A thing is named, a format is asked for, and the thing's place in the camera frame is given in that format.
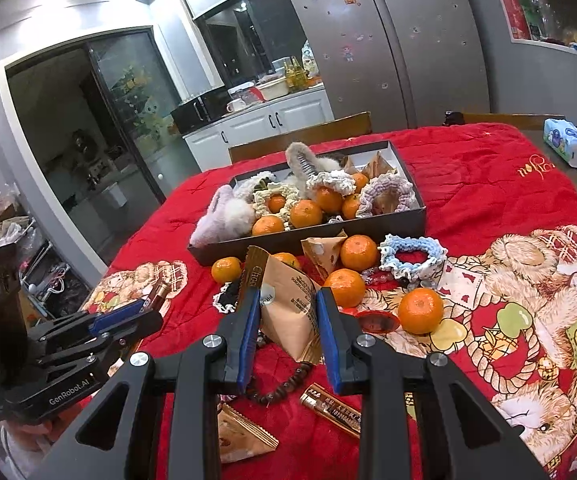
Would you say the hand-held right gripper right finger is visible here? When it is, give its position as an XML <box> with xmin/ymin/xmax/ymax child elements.
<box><xmin>315</xmin><ymin>287</ymin><xmax>552</xmax><ymax>480</ymax></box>

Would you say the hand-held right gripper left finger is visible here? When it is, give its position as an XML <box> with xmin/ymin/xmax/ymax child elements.
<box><xmin>31</xmin><ymin>287</ymin><xmax>264</xmax><ymax>480</ymax></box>

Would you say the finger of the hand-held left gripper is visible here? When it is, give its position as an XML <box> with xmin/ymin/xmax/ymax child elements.
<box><xmin>31</xmin><ymin>301</ymin><xmax>148</xmax><ymax>350</ymax></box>
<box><xmin>36</xmin><ymin>311</ymin><xmax>164</xmax><ymax>377</ymax></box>

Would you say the black crochet scrunchie white trim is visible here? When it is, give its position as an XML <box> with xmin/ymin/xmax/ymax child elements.
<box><xmin>212</xmin><ymin>281</ymin><xmax>242</xmax><ymax>315</ymax></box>

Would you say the large brown snack packet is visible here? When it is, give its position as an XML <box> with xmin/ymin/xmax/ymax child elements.
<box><xmin>245</xmin><ymin>246</ymin><xmax>325</xmax><ymax>365</ymax></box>

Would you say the dark cardboard box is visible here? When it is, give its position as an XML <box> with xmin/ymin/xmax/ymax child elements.
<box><xmin>187</xmin><ymin>140</ymin><xmax>428</xmax><ymax>267</ymax></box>

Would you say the maroon lipstick tube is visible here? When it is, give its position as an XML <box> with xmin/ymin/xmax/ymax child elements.
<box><xmin>150</xmin><ymin>282</ymin><xmax>174</xmax><ymax>312</ymax></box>

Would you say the red round lid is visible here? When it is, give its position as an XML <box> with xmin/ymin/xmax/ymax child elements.
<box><xmin>356</xmin><ymin>310</ymin><xmax>400</xmax><ymax>335</ymax></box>

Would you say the orange tangerine fruit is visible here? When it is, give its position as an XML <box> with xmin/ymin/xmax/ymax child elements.
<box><xmin>397</xmin><ymin>287</ymin><xmax>444</xmax><ymax>335</ymax></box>
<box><xmin>211</xmin><ymin>256</ymin><xmax>242</xmax><ymax>284</ymax></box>
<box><xmin>323</xmin><ymin>269</ymin><xmax>367</xmax><ymax>309</ymax></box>
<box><xmin>272</xmin><ymin>252</ymin><xmax>302</xmax><ymax>271</ymax></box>
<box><xmin>340</xmin><ymin>234</ymin><xmax>379</xmax><ymax>272</ymax></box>

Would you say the triangular brown snack packet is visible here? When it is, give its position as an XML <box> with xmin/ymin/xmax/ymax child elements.
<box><xmin>301</xmin><ymin>230</ymin><xmax>349</xmax><ymax>282</ymax></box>

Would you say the flat brown snack packet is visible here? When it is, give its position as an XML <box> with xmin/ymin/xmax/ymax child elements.
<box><xmin>217</xmin><ymin>402</ymin><xmax>279</xmax><ymax>463</ymax></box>

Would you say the blue white crochet scrunchie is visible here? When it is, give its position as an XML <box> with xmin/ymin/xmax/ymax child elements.
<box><xmin>379</xmin><ymin>234</ymin><xmax>448</xmax><ymax>289</ymax></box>

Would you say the white trash bin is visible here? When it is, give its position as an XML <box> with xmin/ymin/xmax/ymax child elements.
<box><xmin>102</xmin><ymin>182</ymin><xmax>130</xmax><ymax>209</ymax></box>

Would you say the pink fluffy hair accessory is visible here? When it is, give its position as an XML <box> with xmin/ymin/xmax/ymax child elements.
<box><xmin>190</xmin><ymin>185</ymin><xmax>258</xmax><ymax>248</ymax></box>

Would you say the heap of tangerines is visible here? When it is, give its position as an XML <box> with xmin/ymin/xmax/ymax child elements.
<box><xmin>252</xmin><ymin>172</ymin><xmax>370</xmax><ymax>237</ymax></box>

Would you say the cream crochet scrunchie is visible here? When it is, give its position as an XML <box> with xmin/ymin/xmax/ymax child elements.
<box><xmin>253</xmin><ymin>180</ymin><xmax>300</xmax><ymax>217</ymax></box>

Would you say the lavender crochet scrunchie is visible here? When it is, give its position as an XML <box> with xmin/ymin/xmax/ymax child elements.
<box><xmin>356</xmin><ymin>174</ymin><xmax>419</xmax><ymax>217</ymax></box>

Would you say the white fluffy hair clip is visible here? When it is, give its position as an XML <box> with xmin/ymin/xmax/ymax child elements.
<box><xmin>311</xmin><ymin>156</ymin><xmax>343</xmax><ymax>176</ymax></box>

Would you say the grey fluffy hair claw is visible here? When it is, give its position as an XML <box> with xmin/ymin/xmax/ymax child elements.
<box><xmin>286</xmin><ymin>142</ymin><xmax>320</xmax><ymax>181</ymax></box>

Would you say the red printed blanket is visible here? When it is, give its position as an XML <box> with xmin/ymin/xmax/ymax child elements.
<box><xmin>81</xmin><ymin>122</ymin><xmax>577</xmax><ymax>480</ymax></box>

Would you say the wide wooden chair back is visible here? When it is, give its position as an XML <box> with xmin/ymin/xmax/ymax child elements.
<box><xmin>228</xmin><ymin>111</ymin><xmax>373</xmax><ymax>164</ymax></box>

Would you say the glass sliding door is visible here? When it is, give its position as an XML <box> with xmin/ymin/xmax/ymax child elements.
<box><xmin>87</xmin><ymin>30</ymin><xmax>190</xmax><ymax>207</ymax></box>

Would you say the white kitchen cabinet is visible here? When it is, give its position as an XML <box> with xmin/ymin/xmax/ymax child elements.
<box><xmin>182</xmin><ymin>87</ymin><xmax>335</xmax><ymax>173</ymax></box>

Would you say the black microwave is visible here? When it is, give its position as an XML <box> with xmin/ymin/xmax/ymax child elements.
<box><xmin>171</xmin><ymin>87</ymin><xmax>230</xmax><ymax>135</ymax></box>

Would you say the white plastic basin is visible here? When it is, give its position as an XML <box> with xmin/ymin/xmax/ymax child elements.
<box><xmin>258</xmin><ymin>80</ymin><xmax>290</xmax><ymax>102</ymax></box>

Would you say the filled plastic bag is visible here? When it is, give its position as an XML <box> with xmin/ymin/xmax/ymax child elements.
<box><xmin>301</xmin><ymin>42</ymin><xmax>323</xmax><ymax>86</ymax></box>

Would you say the narrow wooden chair back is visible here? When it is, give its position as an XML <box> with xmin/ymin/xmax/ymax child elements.
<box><xmin>443</xmin><ymin>111</ymin><xmax>567</xmax><ymax>132</ymax></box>

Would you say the silver refrigerator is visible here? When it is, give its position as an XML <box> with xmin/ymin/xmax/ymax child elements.
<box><xmin>272</xmin><ymin>0</ymin><xmax>489</xmax><ymax>131</ymax></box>

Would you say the dark kitchen window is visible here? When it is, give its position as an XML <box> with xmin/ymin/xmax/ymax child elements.
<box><xmin>176</xmin><ymin>0</ymin><xmax>310</xmax><ymax>97</ymax></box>

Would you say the blue white tissue pack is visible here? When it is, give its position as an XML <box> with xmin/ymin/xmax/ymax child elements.
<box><xmin>543</xmin><ymin>117</ymin><xmax>577</xmax><ymax>172</ymax></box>

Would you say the red carton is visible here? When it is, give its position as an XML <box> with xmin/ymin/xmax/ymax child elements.
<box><xmin>493</xmin><ymin>0</ymin><xmax>533</xmax><ymax>42</ymax></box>

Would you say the brown bead bracelet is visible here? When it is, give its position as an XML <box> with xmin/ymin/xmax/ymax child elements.
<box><xmin>246</xmin><ymin>362</ymin><xmax>314</xmax><ymax>407</ymax></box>

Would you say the clear bead bracelet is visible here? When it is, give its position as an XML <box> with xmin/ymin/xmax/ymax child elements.
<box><xmin>361</xmin><ymin>267</ymin><xmax>394</xmax><ymax>287</ymax></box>

